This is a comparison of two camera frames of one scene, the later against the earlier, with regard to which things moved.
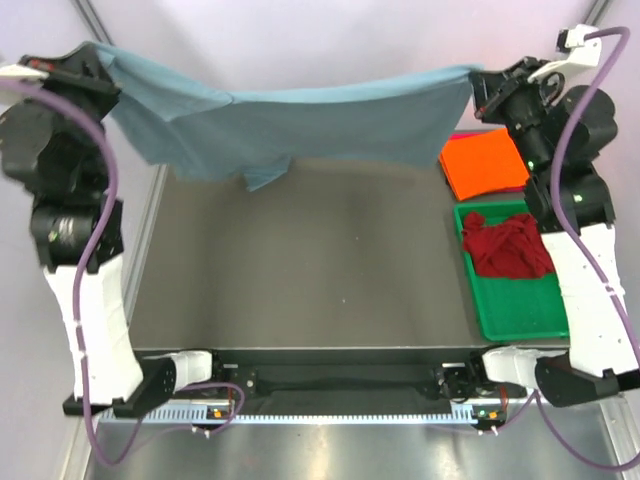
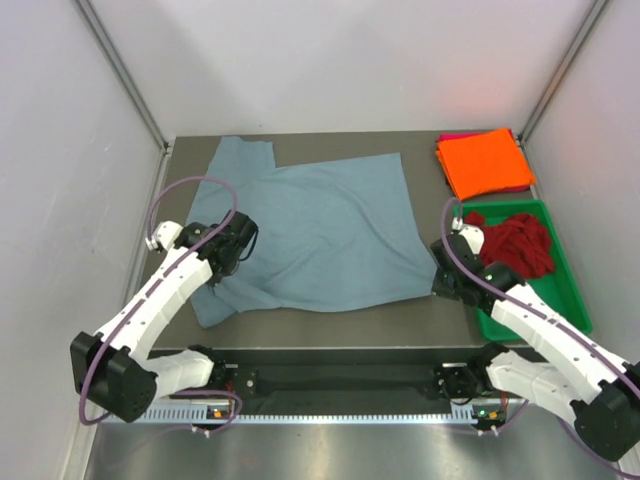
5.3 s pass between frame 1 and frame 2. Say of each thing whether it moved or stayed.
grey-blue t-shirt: moved
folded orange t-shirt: stayed
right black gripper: moved
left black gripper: moved
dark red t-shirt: stayed
